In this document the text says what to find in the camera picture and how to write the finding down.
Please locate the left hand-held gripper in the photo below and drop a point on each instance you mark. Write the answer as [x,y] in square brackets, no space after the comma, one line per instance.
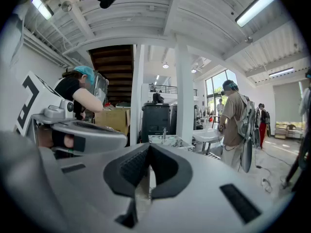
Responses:
[26,101]

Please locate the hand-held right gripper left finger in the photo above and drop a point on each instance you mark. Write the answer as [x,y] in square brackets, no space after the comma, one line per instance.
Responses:
[97,198]

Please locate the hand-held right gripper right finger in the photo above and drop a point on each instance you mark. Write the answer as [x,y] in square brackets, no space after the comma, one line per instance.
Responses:
[206,203]

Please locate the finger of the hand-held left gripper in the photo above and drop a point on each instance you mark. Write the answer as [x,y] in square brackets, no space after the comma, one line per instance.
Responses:
[102,141]

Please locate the person's left forearm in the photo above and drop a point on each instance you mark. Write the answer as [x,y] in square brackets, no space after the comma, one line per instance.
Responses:
[45,137]

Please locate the black wristband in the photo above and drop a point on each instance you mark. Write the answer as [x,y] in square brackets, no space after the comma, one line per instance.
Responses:
[58,138]

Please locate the cardboard box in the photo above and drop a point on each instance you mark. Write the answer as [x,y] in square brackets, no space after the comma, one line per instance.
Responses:
[113,120]

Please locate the steel cabinet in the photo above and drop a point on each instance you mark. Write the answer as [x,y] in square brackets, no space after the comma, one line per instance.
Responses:
[100,88]

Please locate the white sink basin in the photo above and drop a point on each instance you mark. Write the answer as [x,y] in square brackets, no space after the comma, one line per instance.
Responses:
[206,136]

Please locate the black headset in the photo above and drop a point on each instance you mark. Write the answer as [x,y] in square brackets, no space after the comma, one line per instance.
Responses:
[158,98]

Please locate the brown wooden staircase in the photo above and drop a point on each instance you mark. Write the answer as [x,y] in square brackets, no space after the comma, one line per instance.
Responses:
[114,67]

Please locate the black balcony railing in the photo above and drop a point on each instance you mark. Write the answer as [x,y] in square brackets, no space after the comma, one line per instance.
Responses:
[170,89]

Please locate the large glass window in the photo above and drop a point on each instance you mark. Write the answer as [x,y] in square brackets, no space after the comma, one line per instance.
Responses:
[216,86]

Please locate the grey roller blind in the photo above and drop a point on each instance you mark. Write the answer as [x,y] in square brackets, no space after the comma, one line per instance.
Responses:
[288,101]

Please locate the grey fisheye camera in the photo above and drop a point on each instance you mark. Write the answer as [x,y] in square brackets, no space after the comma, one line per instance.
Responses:
[62,107]

